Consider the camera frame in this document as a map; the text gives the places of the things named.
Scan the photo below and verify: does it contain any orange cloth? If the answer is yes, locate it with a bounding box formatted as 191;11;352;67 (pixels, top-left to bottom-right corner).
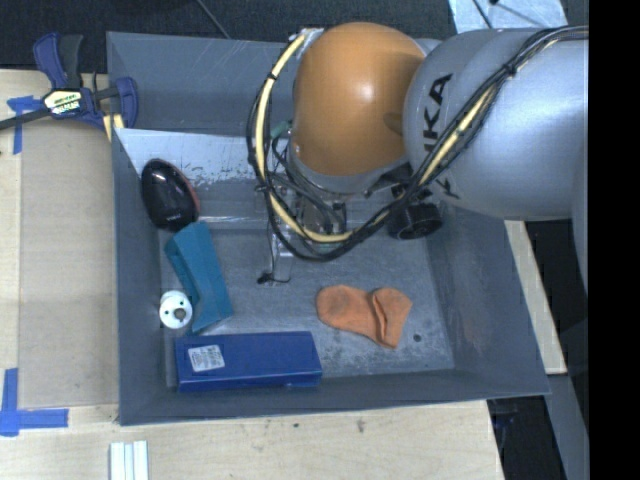
315;284;414;351

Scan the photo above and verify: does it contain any blue box with white label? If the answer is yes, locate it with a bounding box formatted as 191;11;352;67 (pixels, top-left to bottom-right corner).
173;330;324;395

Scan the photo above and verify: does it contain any white round plastic cap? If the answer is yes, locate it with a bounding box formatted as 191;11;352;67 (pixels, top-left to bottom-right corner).
158;290;194;330

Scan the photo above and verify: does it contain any grey metal bin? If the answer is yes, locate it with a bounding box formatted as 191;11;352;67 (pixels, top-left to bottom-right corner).
105;31;553;427

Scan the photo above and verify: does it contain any black egg-shaped object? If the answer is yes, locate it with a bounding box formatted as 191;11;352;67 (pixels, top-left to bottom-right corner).
140;157;202;233

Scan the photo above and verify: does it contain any pale wood flat board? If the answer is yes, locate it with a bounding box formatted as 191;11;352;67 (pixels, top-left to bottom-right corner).
18;71;121;411

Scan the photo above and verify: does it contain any black cylinder on white bracket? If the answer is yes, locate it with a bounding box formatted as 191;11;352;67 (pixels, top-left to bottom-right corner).
365;167;445;242

